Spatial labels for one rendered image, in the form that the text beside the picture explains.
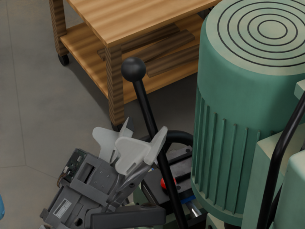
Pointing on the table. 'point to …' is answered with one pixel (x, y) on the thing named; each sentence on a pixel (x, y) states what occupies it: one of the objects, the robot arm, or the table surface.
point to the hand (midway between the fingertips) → (151, 122)
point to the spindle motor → (243, 95)
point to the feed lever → (134, 78)
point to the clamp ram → (196, 217)
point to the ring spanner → (178, 158)
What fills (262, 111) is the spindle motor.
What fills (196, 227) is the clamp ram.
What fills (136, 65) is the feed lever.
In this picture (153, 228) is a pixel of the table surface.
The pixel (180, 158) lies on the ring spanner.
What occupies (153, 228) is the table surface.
